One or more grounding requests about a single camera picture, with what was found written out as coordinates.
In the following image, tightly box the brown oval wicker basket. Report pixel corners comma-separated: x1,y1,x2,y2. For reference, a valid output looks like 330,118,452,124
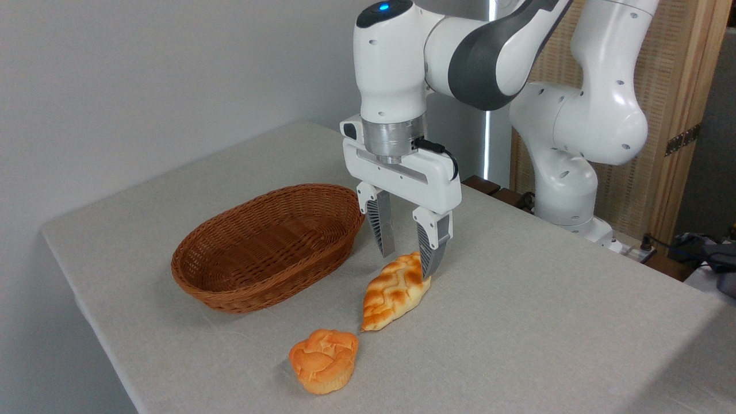
171,184,366,314

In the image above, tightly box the dark metal screen hinge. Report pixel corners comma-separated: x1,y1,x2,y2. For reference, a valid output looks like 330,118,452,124
665,123,702,157

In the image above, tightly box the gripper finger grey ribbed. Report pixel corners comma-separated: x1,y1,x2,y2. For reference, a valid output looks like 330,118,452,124
356,182,396,259
412,207,454,281

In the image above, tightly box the grey tablecloth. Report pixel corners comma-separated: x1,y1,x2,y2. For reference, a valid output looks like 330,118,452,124
40,121,736,414

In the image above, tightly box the white power strip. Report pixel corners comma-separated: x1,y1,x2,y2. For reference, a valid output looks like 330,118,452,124
609,237,651,263

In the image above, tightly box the braided long bread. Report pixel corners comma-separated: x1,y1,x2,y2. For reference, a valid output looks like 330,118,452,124
361,251,432,332

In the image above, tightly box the dark wooden block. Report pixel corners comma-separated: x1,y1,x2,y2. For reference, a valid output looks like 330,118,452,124
463,175,501,196
492,187,536,214

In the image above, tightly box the round muffin-shaped bread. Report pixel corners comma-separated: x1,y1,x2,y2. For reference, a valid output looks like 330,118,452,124
288,329,359,395

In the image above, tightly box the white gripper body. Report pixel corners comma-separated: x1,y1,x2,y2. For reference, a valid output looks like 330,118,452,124
343,137,462,215

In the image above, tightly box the dark bundled fabric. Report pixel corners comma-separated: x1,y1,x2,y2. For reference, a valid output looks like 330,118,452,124
670,232,736,298

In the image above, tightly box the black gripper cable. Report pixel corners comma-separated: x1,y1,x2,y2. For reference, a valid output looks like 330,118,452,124
413,137,459,180

